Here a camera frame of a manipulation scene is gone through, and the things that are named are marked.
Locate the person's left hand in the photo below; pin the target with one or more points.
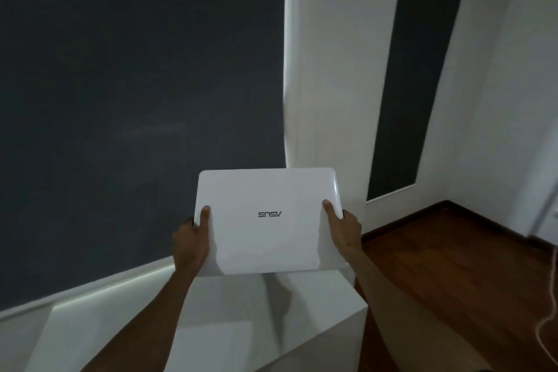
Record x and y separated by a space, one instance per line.
190 242

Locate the person's right hand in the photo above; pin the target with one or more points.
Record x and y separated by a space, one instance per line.
347 231

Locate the person's left thumb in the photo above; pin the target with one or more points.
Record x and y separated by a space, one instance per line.
203 215

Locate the person's right thumb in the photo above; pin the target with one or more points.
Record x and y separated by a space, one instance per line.
330 211

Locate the white laptop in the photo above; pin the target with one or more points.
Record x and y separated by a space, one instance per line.
266 221

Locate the person's right forearm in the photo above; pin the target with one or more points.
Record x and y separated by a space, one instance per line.
407 319

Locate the person's left forearm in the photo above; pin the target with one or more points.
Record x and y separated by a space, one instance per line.
146 319

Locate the white table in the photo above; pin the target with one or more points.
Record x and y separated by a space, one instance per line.
226 323

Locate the large dark grey roller blind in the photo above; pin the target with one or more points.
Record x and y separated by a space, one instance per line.
130 114

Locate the narrow dark grey roller blind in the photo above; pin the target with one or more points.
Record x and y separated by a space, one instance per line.
414 75

